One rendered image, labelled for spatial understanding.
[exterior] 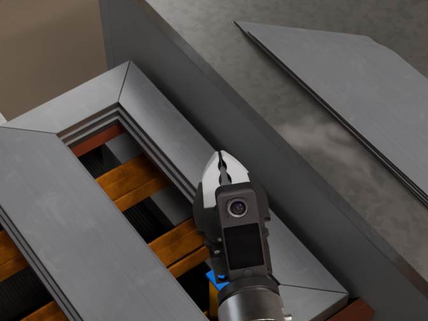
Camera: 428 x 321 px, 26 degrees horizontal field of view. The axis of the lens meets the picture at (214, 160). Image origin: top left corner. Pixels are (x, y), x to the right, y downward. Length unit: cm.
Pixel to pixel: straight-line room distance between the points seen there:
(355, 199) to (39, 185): 64
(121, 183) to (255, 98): 47
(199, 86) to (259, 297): 95
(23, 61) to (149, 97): 139
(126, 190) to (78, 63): 128
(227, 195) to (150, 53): 108
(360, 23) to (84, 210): 67
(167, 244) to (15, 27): 166
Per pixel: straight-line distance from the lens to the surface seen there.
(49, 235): 182
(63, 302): 177
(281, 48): 182
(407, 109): 175
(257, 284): 104
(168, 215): 205
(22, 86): 327
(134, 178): 211
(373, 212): 162
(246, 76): 180
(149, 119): 197
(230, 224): 103
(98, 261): 178
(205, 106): 194
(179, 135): 194
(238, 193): 101
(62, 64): 332
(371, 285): 173
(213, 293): 177
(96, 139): 206
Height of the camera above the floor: 237
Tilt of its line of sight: 52 degrees down
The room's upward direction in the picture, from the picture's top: straight up
